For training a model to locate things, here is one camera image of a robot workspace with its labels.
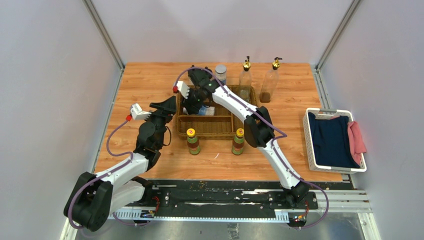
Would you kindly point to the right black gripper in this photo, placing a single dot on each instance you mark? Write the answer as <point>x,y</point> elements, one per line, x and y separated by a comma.
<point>188,103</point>

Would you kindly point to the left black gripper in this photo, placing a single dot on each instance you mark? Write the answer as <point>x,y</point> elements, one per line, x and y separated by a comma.
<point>167,107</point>

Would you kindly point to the silver-lid pepper jar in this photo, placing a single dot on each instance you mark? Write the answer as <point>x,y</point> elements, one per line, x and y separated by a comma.
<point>206,111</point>
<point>220,72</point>

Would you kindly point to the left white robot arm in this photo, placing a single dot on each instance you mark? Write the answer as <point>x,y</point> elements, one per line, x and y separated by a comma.
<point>96,196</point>

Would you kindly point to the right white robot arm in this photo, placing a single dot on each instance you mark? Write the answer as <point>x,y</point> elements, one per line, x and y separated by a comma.
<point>257,124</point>

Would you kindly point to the left green sauce bottle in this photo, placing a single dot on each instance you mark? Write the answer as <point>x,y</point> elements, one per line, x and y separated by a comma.
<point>192,142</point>

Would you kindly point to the green sauce bottle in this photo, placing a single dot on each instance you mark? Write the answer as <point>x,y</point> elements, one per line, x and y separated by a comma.
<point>192,142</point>
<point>238,142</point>

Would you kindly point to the right green sauce bottle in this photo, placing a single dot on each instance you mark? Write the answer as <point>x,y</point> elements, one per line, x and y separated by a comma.
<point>238,142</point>

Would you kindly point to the white plastic perforated basket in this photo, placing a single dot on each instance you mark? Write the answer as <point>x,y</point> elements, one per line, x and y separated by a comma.
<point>326,114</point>

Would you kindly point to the dark blue cloth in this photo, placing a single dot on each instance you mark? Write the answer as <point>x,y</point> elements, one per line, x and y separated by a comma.
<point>331,143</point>

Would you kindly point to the pink cloth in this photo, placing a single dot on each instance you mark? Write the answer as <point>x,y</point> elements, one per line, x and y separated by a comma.
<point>356,143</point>

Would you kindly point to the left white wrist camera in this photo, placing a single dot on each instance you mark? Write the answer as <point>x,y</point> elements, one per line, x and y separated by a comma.
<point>136,113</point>

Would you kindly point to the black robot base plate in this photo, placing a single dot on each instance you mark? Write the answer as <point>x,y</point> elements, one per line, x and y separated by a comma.
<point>221,199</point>

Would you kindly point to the left aluminium frame post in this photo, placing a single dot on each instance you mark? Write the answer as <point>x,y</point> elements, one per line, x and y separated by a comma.
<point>91,8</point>

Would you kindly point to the aluminium frame post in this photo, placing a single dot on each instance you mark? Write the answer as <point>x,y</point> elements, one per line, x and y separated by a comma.
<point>350,12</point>
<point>91,8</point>

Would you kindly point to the right aluminium frame post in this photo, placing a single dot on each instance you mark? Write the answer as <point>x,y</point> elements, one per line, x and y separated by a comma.
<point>350,12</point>

